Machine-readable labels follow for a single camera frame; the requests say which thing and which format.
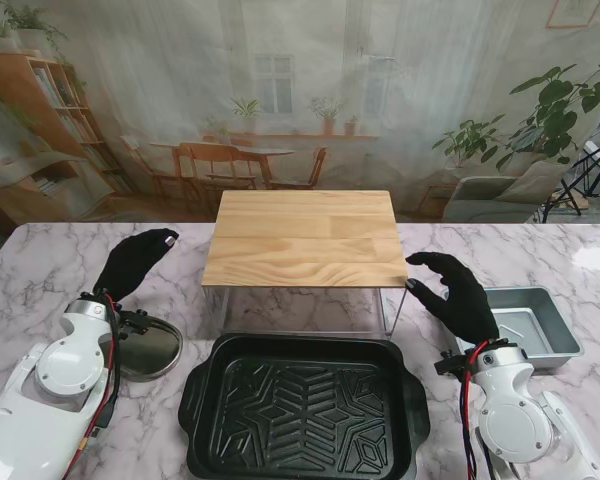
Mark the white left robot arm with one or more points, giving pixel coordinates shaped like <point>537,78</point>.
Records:
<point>62,372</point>

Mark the oval stainless steel plate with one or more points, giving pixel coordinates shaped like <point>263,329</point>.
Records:
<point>150,352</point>

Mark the silver rectangular baking tray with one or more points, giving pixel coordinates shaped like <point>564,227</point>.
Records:
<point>530,322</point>

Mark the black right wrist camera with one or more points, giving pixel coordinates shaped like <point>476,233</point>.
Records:
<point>449,364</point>

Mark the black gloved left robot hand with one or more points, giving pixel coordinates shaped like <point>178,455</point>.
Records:
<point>125,265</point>

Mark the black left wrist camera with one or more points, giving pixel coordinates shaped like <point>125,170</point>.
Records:
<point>134,322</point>

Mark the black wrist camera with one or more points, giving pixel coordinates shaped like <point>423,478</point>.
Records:
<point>134,322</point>
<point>449,364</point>

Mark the wooden shelf with metal legs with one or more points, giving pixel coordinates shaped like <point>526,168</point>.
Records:
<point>305,240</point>

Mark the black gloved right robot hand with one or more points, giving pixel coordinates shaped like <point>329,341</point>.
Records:
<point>462,305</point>

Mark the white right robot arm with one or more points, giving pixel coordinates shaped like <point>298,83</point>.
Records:
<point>512,422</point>

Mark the black patterned baking tray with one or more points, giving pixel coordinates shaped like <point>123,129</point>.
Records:
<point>300,410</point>

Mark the black tripod stand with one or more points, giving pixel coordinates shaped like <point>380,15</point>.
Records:
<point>587,167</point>

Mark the printed room backdrop curtain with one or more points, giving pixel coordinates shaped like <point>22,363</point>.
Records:
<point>180,100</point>

